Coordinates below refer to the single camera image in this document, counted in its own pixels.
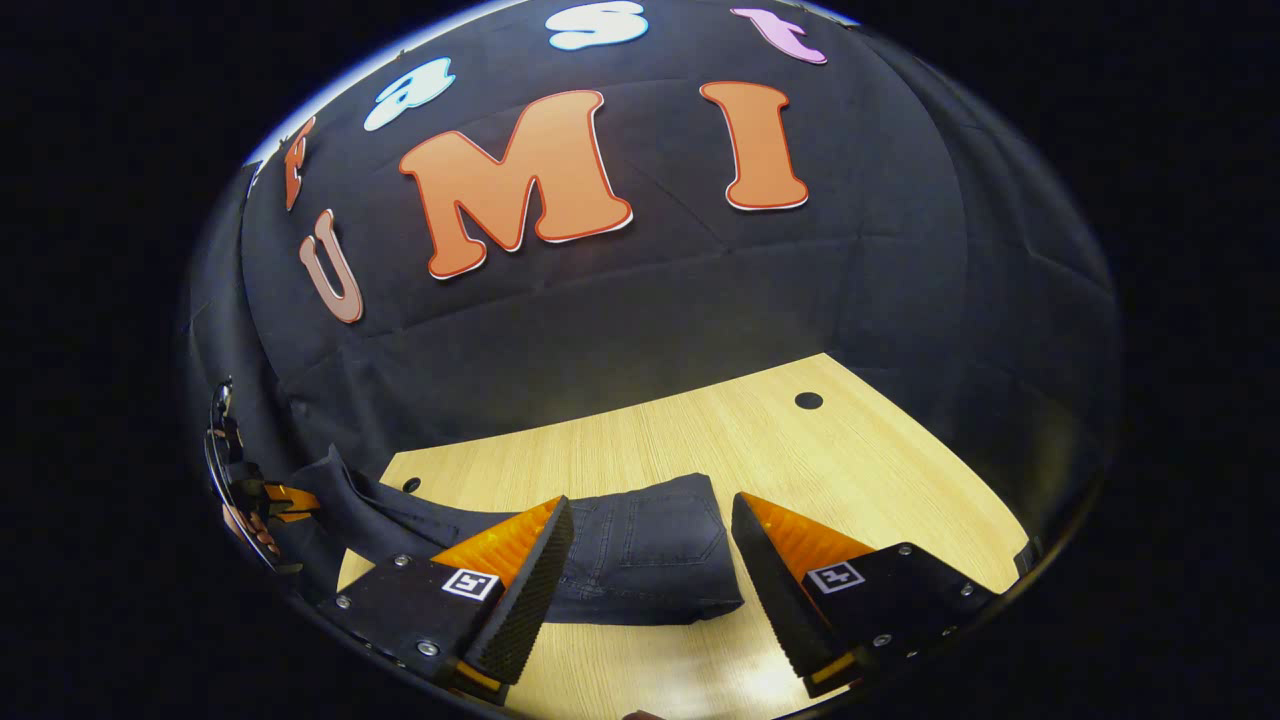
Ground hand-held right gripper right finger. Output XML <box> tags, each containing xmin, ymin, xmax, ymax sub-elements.
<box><xmin>731</xmin><ymin>491</ymin><xmax>1002</xmax><ymax>701</ymax></box>

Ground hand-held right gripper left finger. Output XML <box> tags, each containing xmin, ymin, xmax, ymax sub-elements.
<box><xmin>318</xmin><ymin>495</ymin><xmax>577</xmax><ymax>707</ymax></box>

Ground black jeans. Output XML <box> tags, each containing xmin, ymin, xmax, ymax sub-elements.
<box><xmin>288</xmin><ymin>447</ymin><xmax>747</xmax><ymax>627</ymax></box>

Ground black backdrop cloth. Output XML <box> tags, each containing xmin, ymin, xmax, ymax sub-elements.
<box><xmin>183</xmin><ymin>0</ymin><xmax>1123</xmax><ymax>601</ymax></box>

